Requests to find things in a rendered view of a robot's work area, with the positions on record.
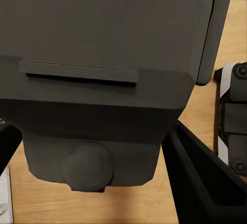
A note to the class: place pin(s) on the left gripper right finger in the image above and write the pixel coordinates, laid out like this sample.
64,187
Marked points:
205,189

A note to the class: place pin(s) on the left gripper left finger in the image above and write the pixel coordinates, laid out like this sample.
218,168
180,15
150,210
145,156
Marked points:
10,139

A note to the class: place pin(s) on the digital camera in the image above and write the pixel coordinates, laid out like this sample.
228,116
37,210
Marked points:
96,85

